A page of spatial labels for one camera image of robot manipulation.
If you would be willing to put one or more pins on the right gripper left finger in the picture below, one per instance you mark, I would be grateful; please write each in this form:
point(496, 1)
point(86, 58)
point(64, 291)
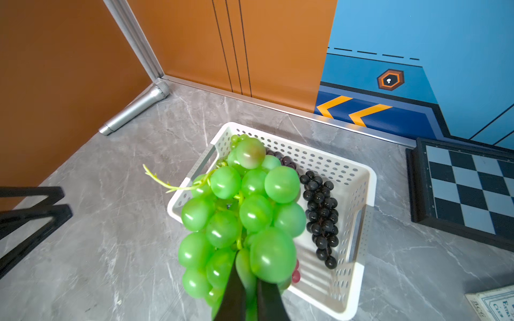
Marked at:
point(233, 304)

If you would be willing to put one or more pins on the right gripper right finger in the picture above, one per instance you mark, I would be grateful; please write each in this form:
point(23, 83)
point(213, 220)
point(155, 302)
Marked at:
point(269, 303)

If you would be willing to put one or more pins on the green grape bunch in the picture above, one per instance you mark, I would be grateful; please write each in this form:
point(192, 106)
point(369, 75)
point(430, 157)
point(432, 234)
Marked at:
point(249, 202)

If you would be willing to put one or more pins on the black grape bunch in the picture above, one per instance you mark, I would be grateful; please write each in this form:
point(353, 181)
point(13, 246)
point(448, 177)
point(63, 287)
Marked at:
point(322, 216)

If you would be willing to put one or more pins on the red grape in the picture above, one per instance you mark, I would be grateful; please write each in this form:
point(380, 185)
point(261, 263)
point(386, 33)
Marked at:
point(296, 276)

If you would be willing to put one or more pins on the dark purple grape bunch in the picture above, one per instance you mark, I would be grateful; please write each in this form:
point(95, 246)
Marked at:
point(285, 160)

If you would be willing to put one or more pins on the white perforated plastic basket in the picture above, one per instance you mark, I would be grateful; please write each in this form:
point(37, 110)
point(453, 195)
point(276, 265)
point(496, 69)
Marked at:
point(336, 291)

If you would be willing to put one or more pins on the silver microphone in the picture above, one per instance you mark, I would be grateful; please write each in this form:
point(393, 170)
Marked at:
point(154, 94)

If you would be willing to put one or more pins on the black grey chessboard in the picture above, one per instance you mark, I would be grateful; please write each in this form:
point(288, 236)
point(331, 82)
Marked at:
point(463, 190)

